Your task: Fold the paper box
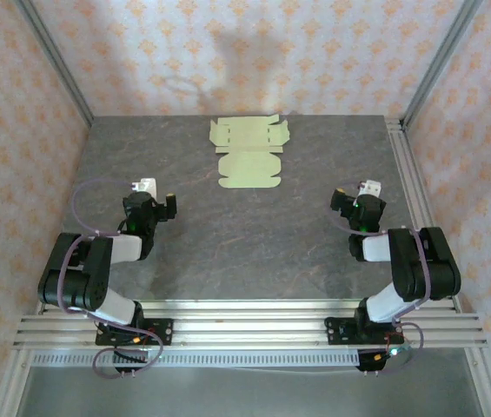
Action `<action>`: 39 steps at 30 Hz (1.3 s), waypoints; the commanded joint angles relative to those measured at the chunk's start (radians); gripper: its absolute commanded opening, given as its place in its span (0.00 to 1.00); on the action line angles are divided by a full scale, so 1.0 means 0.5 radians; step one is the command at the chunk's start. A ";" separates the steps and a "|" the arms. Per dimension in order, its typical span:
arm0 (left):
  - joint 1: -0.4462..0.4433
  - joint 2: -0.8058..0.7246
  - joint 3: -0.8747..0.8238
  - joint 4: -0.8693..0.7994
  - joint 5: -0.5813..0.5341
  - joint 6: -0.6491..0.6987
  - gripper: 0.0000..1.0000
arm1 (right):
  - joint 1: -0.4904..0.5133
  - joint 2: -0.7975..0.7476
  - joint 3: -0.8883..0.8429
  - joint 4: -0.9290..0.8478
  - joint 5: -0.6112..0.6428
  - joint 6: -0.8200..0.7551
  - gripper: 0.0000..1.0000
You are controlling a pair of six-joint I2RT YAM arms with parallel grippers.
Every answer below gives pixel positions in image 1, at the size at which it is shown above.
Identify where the light green paper box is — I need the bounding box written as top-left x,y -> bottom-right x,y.
209,113 -> 290,191

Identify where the black controller board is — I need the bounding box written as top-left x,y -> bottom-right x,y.
355,347 -> 402,375

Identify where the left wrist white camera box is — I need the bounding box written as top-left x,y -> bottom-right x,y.
133,176 -> 158,196

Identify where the aluminium side rail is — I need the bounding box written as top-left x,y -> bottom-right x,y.
384,116 -> 463,314

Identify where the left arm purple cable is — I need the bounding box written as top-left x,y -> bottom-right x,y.
60,177 -> 162,380

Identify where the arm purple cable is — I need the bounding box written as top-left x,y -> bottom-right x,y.
60,177 -> 162,380
329,180 -> 425,375

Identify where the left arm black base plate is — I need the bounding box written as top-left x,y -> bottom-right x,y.
95,318 -> 175,348

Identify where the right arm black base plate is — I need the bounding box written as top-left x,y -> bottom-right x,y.
323,316 -> 405,348

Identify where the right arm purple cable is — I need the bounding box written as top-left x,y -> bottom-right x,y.
329,180 -> 425,375

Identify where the aluminium mounting rail beam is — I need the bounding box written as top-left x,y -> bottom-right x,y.
12,298 -> 489,351

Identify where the white slotted cable duct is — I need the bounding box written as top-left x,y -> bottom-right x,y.
31,350 -> 362,368

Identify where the aluminium frame post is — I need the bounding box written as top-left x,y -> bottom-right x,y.
12,0 -> 95,128
400,0 -> 485,129

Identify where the aluminium frame leg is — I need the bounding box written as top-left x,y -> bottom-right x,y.
0,349 -> 33,417
461,347 -> 491,417

